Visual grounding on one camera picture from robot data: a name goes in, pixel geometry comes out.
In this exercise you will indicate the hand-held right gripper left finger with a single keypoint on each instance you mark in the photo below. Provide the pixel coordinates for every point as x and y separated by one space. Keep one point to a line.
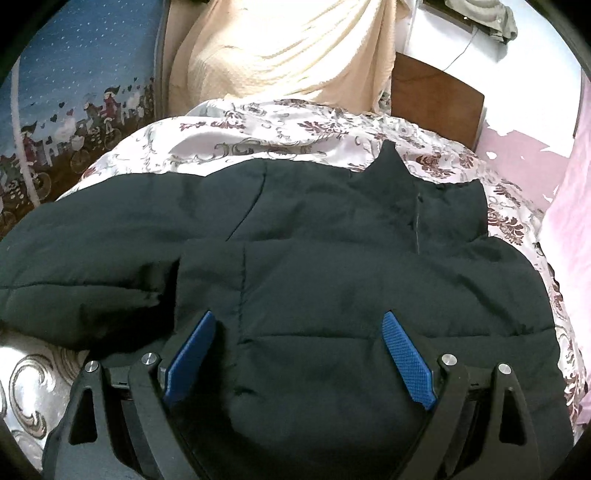
191 355

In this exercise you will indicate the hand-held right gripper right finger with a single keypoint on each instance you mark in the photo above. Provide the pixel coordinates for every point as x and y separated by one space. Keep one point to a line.
408 360

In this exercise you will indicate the black puffer jacket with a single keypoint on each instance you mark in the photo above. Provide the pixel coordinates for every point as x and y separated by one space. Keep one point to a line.
314 258

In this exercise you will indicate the pink cloth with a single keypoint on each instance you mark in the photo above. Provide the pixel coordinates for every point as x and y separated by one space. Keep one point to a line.
570 221

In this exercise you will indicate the floral satin bedspread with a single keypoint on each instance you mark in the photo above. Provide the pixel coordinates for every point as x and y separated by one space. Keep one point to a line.
277 124

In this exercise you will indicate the brown wooden headboard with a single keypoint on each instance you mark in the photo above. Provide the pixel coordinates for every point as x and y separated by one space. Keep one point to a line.
434 101

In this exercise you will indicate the blue printed cloth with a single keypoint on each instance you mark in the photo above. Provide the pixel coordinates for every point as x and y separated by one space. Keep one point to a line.
78 69

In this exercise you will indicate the cream textured blanket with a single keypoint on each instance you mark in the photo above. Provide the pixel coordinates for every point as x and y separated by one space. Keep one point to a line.
286 50

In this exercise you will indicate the grey-green cloth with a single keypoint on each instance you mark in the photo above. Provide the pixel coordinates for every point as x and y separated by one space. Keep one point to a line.
489 16

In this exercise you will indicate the brown wooden bed rail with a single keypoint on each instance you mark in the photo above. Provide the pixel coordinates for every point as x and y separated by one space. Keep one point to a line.
173 27

